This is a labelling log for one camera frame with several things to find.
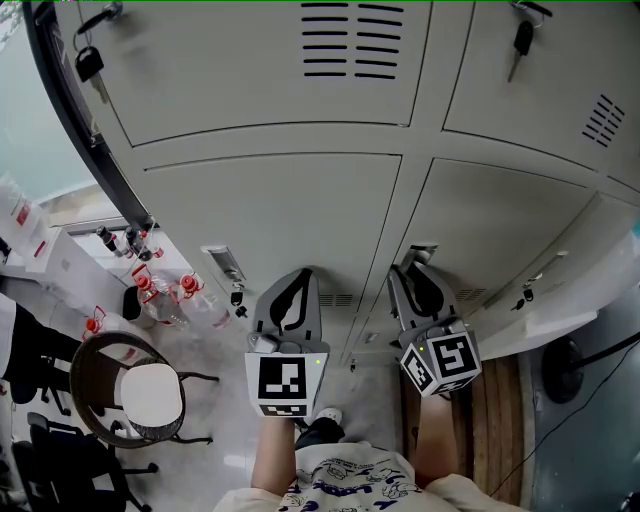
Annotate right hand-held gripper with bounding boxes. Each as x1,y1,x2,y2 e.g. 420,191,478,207
387,259,484,400

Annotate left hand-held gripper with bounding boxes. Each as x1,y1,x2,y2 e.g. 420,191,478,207
243,267,330,420

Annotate grey metal locker door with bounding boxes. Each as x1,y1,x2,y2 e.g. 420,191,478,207
142,151,404,322
394,157,600,329

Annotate grey metal locker cabinet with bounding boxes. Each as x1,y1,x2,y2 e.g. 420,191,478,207
52,0,640,372

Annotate person's left forearm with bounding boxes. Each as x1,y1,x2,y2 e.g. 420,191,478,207
249,415,299,497

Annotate person's right forearm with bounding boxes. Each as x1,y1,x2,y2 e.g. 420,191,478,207
413,394,462,490

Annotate person's dark trousers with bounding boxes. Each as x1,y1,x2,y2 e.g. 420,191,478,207
293,416,347,451

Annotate wooden slat platform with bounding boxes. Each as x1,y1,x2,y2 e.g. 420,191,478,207
399,353,527,507

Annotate black standing fan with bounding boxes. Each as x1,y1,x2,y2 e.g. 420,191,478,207
541,335,640,406

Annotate white bin black liner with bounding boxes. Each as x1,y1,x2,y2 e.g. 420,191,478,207
121,283,157,330

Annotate brown wicker chair white cushion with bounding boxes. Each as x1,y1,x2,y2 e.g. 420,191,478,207
68,329,221,450

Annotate small dark bottle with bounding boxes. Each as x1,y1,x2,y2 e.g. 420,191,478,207
123,225,155,263
95,224,125,260

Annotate person's cream printed shirt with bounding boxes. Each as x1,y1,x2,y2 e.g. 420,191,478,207
212,442,532,512

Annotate white cardboard box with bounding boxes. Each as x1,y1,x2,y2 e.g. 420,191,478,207
24,225,129,314

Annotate black office chair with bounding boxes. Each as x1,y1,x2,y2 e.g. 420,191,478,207
10,411,161,512
7,349,74,419

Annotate black-framed window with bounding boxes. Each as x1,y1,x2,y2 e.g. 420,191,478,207
0,0,157,231

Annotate clear plastic bag red label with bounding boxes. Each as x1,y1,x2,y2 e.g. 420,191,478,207
0,169,51,274

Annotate black floor cable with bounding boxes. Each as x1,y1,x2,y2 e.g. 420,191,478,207
488,339,640,500

